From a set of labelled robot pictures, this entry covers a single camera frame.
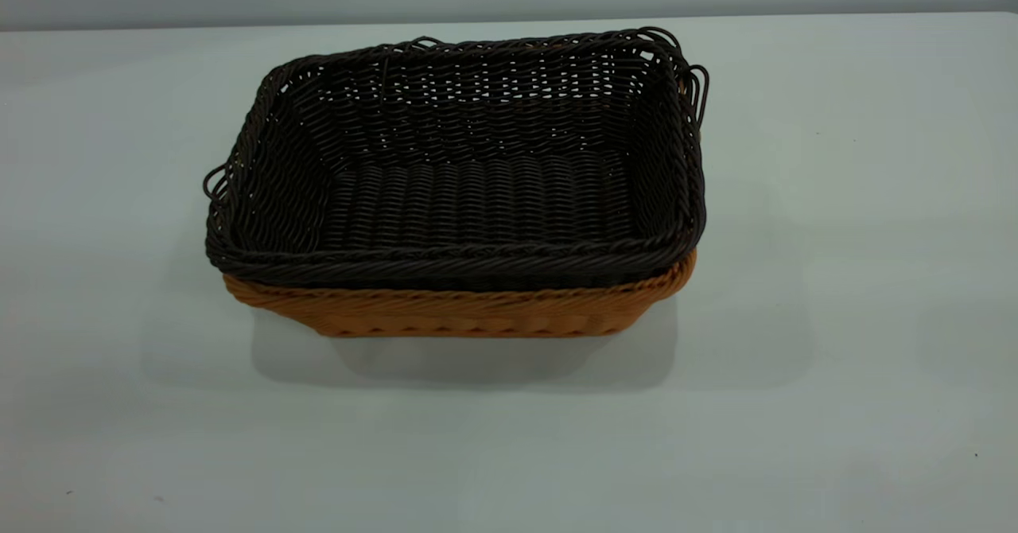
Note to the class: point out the light brown wicker basket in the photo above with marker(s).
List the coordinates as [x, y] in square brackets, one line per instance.
[477, 314]

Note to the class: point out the dark brown wicker basket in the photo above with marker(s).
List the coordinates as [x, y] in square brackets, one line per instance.
[477, 199]

